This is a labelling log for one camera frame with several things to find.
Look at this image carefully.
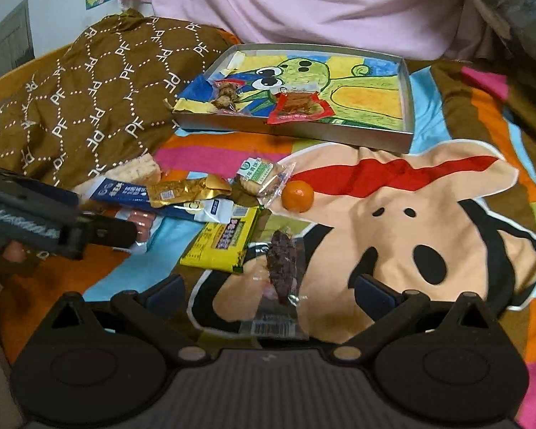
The person's left hand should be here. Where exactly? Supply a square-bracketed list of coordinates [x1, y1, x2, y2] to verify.
[0, 241, 31, 265]

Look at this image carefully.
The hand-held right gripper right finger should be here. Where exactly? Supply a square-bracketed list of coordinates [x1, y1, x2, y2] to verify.
[333, 274, 496, 363]

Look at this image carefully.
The clear dark jerky packet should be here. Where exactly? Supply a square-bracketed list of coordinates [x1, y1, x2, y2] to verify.
[245, 228, 311, 340]

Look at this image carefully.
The pink sheet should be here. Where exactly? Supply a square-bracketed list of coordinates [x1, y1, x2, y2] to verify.
[116, 0, 478, 61]

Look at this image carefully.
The red snack packet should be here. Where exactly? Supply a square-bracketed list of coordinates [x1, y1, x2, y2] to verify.
[267, 88, 336, 125]

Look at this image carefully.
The puffed rice bar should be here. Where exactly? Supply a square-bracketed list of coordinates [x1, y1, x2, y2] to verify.
[103, 152, 162, 191]

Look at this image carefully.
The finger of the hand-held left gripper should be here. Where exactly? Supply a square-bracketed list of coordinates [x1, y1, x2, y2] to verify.
[83, 214, 138, 250]

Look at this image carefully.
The shallow grey cartoon-lined tray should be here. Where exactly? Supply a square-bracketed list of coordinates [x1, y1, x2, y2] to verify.
[172, 42, 416, 155]

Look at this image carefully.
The clear bag of clothes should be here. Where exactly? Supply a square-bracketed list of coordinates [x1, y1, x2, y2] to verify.
[456, 0, 536, 64]

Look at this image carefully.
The blue and white packet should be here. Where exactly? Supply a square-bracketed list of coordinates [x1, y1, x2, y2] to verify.
[87, 176, 235, 224]

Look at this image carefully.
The clear brown snack packet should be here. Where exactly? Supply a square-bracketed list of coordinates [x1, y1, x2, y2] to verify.
[208, 77, 246, 114]

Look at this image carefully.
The colourful cartoon blanket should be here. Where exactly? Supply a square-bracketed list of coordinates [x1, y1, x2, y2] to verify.
[0, 51, 536, 429]

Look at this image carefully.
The gold foil snack packet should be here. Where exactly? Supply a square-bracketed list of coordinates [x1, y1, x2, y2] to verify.
[147, 175, 233, 208]

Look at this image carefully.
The yellow snack packet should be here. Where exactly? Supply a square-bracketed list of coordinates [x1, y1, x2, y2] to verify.
[179, 206, 260, 274]

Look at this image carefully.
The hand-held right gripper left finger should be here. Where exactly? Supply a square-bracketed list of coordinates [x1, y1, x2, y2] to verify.
[49, 274, 213, 364]

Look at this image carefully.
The green label biscuit packet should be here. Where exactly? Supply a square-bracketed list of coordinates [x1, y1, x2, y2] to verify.
[234, 157, 296, 210]

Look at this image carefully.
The clear sausage packet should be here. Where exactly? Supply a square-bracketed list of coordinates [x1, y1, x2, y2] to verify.
[114, 208, 166, 255]

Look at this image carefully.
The grey wall panel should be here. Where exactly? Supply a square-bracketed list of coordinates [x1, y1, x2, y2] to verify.
[0, 0, 34, 87]

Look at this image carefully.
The orange tangerine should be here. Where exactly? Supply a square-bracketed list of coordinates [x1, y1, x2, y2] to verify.
[281, 180, 316, 212]

